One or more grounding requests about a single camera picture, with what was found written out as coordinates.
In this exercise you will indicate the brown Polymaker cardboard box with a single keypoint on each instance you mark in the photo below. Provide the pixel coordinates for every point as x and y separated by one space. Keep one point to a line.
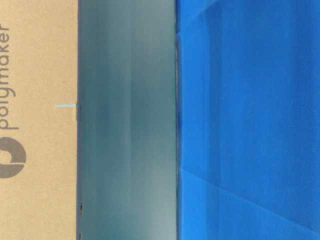
38 119

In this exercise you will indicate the blue table cloth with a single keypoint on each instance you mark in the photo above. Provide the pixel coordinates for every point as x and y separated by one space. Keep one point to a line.
249 119

